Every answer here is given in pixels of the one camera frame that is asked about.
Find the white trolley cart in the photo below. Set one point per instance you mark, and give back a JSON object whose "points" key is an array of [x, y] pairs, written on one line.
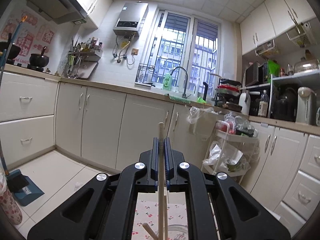
{"points": [[240, 140]]}

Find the grey range hood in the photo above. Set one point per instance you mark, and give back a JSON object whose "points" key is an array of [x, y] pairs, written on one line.
{"points": [[50, 2]]}

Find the beige cutting board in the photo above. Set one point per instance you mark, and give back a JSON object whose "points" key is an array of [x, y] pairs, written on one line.
{"points": [[87, 68]]}

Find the beige wall socket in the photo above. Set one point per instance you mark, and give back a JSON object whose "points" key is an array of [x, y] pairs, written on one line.
{"points": [[135, 51]]}

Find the black stand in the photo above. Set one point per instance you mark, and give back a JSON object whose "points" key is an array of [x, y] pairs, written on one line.
{"points": [[205, 91]]}

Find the long wooden chopstick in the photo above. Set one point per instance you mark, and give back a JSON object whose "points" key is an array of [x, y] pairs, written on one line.
{"points": [[165, 217], [149, 230], [161, 130]]}

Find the clear glass jar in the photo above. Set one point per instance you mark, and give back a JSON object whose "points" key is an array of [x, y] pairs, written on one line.
{"points": [[178, 232]]}

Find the green dish soap bottle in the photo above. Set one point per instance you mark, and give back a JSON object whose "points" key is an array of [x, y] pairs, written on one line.
{"points": [[167, 82]]}

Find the plastic bottle with beige liquid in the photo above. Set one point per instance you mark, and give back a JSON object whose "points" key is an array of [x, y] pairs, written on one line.
{"points": [[263, 105]]}

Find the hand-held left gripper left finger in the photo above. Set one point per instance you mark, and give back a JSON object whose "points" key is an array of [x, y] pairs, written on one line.
{"points": [[156, 165]]}

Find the dark plastic bag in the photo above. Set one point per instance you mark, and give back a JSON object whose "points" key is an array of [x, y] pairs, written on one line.
{"points": [[241, 126]]}

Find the floral bin with plastic bag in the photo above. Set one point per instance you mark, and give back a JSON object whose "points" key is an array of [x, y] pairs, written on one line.
{"points": [[10, 205]]}

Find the black wok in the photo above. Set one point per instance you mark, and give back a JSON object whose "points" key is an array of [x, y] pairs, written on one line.
{"points": [[11, 51], [39, 58]]}

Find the white electric thermos pot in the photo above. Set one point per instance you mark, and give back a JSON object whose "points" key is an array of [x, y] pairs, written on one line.
{"points": [[306, 105]]}

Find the cream wall cabinets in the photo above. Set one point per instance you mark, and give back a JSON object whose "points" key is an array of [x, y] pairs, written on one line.
{"points": [[95, 2], [265, 22]]}

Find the white hanging bin with bag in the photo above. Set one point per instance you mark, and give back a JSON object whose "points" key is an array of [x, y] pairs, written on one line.
{"points": [[202, 125]]}

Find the black rice cooker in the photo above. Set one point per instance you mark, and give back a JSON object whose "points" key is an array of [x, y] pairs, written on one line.
{"points": [[285, 105]]}

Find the cherry print tablecloth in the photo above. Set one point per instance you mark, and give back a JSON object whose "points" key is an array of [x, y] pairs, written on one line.
{"points": [[147, 212]]}

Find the dark cooking pot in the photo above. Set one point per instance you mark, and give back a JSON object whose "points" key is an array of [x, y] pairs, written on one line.
{"points": [[228, 105]]}

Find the red pan lid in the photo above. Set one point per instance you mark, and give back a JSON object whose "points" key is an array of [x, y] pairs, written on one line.
{"points": [[227, 90]]}

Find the pink wall stickers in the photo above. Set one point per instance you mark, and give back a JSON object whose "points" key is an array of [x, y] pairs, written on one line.
{"points": [[25, 42]]}

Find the barred kitchen window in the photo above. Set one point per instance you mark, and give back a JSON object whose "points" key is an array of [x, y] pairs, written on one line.
{"points": [[175, 55]]}

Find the clear dome lid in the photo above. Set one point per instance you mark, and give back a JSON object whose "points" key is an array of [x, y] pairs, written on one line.
{"points": [[306, 66]]}

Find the wall utensil and spice rack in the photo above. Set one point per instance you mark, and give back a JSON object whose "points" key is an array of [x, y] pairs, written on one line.
{"points": [[85, 55]]}

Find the silver gas water heater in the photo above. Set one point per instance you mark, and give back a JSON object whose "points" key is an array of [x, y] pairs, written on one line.
{"points": [[130, 17]]}

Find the white plastic bag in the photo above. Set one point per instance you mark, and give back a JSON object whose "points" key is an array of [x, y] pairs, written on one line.
{"points": [[222, 153]]}

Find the blue dustpan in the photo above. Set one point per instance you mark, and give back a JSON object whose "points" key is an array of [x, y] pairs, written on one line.
{"points": [[27, 192]]}

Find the white jug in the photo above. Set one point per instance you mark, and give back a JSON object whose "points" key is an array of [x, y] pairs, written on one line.
{"points": [[244, 103]]}

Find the cream base kitchen cabinets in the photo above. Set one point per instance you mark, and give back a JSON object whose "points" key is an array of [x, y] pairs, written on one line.
{"points": [[105, 130]]}

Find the black frying pan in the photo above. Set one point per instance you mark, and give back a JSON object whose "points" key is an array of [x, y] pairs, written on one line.
{"points": [[230, 82]]}

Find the red container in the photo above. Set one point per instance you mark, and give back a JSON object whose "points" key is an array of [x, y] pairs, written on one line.
{"points": [[225, 127]]}

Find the black microwave oven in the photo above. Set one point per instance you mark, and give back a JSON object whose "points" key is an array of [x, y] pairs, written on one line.
{"points": [[252, 73]]}

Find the bright green bag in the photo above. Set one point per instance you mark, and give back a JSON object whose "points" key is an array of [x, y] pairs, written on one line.
{"points": [[273, 68]]}

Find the white spray bottle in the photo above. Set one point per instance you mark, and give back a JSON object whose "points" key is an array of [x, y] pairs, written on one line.
{"points": [[197, 86]]}

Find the white counter shelf rack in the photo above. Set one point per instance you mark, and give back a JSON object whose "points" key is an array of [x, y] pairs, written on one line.
{"points": [[295, 76]]}

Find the steel kitchen faucet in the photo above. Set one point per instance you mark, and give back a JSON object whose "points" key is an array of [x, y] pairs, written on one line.
{"points": [[186, 85]]}

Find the green dishcloth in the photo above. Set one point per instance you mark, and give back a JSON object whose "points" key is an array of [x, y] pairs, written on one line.
{"points": [[177, 98]]}

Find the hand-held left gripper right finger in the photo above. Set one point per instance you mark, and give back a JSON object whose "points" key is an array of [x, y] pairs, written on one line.
{"points": [[167, 165]]}

